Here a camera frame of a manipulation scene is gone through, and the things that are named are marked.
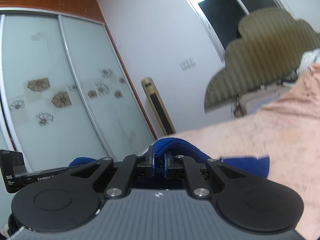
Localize blue beaded knit sweater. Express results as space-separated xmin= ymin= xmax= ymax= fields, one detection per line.
xmin=68 ymin=137 xmax=271 ymax=181

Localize peach bed blanket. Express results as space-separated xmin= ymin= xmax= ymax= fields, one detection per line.
xmin=172 ymin=62 xmax=320 ymax=240

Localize gold tower fan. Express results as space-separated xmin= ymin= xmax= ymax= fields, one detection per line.
xmin=140 ymin=77 xmax=177 ymax=136

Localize white framed window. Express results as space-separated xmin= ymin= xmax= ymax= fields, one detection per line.
xmin=179 ymin=0 xmax=287 ymax=62

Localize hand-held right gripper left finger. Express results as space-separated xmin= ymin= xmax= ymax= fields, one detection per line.
xmin=70 ymin=145 xmax=155 ymax=199

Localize olive striped padded headboard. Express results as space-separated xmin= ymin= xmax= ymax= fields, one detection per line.
xmin=203 ymin=6 xmax=318 ymax=114

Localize frosted glass wardrobe door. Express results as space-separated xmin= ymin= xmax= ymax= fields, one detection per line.
xmin=60 ymin=14 xmax=156 ymax=158
xmin=0 ymin=14 xmax=110 ymax=173

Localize white crumpled cloth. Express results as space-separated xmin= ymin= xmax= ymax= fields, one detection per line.
xmin=296 ymin=49 xmax=320 ymax=76

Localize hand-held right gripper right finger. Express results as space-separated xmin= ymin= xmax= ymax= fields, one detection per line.
xmin=163 ymin=152 xmax=241 ymax=198

